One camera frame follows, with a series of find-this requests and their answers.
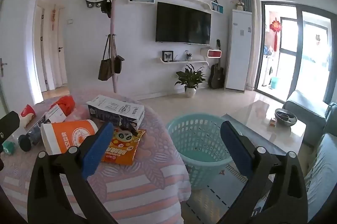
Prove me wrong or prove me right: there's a dark acoustic guitar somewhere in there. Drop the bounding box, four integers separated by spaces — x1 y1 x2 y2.
209 40 225 89

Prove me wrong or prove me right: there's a glass coffee table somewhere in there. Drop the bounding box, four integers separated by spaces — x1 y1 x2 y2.
221 100 307 161

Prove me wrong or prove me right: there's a green capped clear bottle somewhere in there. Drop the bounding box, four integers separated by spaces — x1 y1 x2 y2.
1 140 17 155

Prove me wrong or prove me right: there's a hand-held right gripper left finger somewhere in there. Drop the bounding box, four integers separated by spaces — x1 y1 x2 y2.
27 121 124 224

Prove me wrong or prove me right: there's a grey ashtray bowl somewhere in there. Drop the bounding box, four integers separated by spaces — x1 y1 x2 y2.
274 108 298 127

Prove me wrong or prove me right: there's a pink coat rack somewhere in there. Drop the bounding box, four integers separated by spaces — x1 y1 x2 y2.
103 0 133 94

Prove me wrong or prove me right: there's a dark bottle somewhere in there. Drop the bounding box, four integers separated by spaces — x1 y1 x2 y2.
18 121 46 153

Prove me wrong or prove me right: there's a red knot hanging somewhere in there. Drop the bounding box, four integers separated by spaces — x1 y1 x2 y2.
269 17 282 52

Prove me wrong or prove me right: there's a white low wall shelf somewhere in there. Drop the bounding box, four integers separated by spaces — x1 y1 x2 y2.
157 57 211 67

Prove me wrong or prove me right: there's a white printed carton box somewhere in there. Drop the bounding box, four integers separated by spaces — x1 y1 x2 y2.
86 95 145 130

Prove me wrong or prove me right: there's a small black bag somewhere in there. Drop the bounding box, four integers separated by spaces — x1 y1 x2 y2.
114 55 125 74

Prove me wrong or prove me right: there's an orange and white paper cup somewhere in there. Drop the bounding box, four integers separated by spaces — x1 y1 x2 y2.
40 119 99 156

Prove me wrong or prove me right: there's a teal plastic basket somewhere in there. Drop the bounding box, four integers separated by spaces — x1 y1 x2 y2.
166 113 239 190

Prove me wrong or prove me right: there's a small red and white cup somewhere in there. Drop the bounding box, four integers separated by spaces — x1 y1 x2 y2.
20 105 36 127

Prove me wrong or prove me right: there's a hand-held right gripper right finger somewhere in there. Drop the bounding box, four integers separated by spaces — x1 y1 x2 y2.
216 121 308 224

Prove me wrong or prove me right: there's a white interior door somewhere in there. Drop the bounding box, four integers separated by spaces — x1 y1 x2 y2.
56 7 67 85

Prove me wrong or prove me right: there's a black hanging hat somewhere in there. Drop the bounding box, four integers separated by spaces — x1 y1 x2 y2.
101 0 112 19

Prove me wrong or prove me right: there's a metal door handle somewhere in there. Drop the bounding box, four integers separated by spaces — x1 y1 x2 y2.
0 58 8 77

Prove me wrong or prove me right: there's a yellow orange snack packet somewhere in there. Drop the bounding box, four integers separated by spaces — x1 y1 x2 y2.
101 128 146 166

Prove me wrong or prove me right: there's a brown tote bag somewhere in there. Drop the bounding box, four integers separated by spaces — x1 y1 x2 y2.
98 35 116 81

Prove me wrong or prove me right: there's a small white box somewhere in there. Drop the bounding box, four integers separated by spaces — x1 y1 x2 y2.
34 105 67 126

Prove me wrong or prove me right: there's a sliding glass door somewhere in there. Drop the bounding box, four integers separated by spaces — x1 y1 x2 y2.
259 0 337 105

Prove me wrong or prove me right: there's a white washing machine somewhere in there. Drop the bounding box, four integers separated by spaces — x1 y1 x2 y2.
263 56 275 82

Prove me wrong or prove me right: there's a red plastic bag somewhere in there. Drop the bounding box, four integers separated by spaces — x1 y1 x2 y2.
50 96 76 116

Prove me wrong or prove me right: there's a potted green plant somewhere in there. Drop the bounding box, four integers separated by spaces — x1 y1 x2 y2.
174 64 206 97

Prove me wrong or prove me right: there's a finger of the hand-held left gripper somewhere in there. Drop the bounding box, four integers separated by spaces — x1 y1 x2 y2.
0 111 21 142

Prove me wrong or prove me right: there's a grey sofa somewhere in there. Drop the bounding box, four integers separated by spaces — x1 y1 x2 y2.
283 90 337 214

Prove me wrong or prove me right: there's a black flat television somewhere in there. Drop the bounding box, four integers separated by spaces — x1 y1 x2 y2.
155 1 212 46

